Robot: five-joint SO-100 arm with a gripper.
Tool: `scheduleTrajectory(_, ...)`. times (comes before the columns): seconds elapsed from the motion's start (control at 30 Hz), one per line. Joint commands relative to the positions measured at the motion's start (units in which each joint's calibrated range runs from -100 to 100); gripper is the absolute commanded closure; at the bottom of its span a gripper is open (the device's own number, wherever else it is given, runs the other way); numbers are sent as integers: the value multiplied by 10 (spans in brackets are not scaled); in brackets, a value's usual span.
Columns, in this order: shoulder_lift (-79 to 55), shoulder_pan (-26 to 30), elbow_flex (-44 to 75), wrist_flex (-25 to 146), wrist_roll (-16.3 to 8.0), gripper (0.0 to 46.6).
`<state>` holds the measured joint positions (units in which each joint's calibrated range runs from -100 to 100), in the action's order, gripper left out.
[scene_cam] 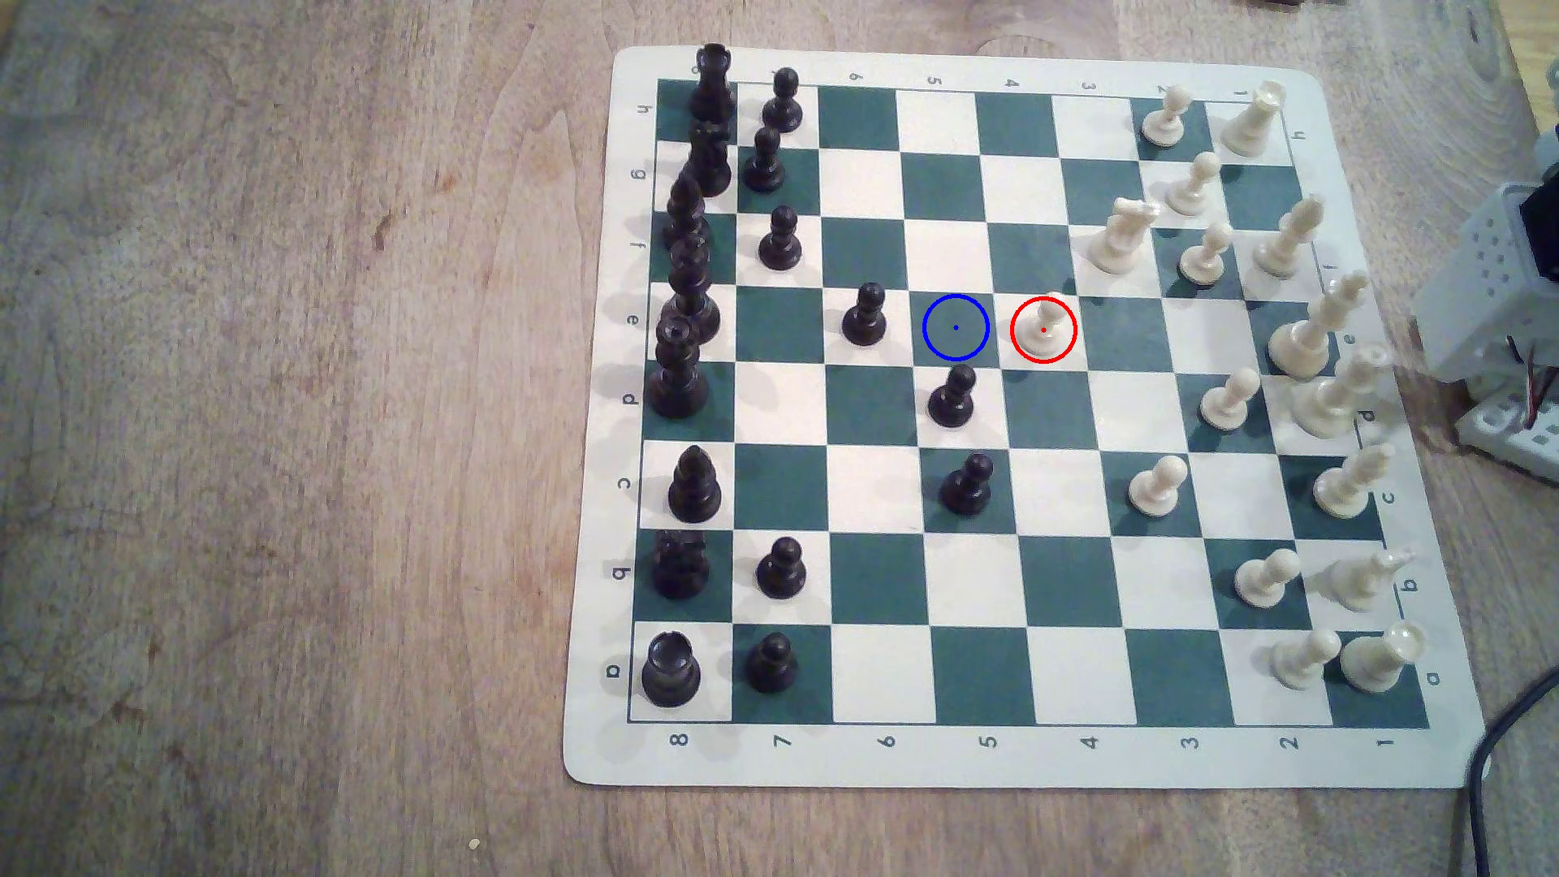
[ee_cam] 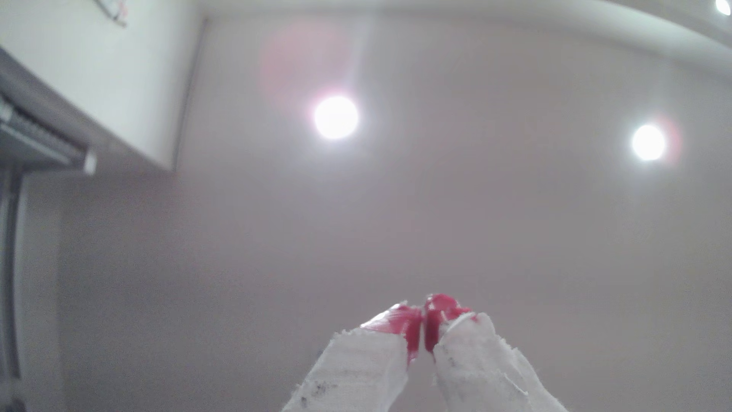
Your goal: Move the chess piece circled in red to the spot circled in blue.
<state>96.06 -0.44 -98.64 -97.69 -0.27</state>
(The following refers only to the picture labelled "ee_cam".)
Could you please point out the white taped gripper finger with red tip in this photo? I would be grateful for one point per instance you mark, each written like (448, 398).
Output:
(480, 366)
(357, 366)

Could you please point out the round ceiling light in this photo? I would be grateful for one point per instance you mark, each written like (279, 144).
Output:
(336, 117)
(724, 5)
(648, 142)

